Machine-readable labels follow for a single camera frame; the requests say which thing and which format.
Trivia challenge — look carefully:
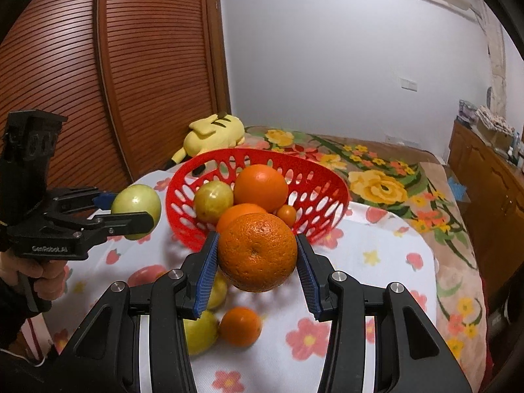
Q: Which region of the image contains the cardboard box with cloth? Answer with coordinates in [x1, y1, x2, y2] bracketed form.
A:
[476, 105, 517, 149]

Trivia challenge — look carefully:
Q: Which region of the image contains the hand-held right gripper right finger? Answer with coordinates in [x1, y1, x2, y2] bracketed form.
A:
[295, 233, 472, 393]

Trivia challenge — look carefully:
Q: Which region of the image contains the small tangerine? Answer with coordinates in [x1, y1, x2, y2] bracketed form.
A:
[219, 307, 263, 347]
[215, 203, 269, 233]
[275, 205, 298, 228]

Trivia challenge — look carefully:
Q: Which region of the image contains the green guava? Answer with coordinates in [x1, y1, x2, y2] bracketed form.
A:
[205, 272, 229, 311]
[193, 180, 235, 224]
[183, 310, 220, 356]
[111, 184, 162, 241]

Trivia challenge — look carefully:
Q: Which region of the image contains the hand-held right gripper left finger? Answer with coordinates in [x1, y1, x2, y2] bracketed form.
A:
[57, 231, 222, 393]

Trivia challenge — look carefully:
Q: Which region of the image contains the red perforated plastic basket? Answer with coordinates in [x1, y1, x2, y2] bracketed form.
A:
[165, 148, 350, 253]

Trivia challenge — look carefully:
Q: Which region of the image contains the floral bed blanket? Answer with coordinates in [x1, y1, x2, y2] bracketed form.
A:
[243, 125, 492, 393]

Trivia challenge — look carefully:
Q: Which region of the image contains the brown louvred wardrobe door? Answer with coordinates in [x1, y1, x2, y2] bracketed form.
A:
[95, 0, 232, 185]
[0, 0, 134, 199]

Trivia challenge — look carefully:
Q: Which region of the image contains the person's left forearm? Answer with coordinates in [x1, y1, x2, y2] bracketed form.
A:
[0, 277, 52, 363]

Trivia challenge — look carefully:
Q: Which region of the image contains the wooden sideboard cabinet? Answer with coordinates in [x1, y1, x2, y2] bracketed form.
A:
[448, 119, 524, 297]

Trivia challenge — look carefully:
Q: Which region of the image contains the cream curtain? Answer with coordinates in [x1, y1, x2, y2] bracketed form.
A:
[477, 4, 509, 116]

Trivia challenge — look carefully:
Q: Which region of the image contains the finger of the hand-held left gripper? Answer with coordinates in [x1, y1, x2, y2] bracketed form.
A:
[82, 211, 156, 239]
[48, 187, 117, 214]

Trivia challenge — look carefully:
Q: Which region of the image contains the stack of folded packets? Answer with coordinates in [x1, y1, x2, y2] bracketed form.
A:
[458, 99, 479, 126]

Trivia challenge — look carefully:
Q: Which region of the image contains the large orange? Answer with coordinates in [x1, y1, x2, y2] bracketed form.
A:
[233, 164, 289, 214]
[218, 213, 298, 293]

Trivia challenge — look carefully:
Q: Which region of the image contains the blue paper scrap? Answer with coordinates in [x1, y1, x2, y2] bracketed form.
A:
[448, 178, 468, 202]

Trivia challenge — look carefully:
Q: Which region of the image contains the white flower strawberry tablecloth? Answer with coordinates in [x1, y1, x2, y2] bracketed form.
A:
[16, 164, 440, 393]

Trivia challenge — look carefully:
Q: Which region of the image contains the yellow plush toy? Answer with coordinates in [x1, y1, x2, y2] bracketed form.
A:
[165, 111, 245, 170]

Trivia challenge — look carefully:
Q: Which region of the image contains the person's left hand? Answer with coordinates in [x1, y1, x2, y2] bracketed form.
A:
[0, 250, 71, 295]

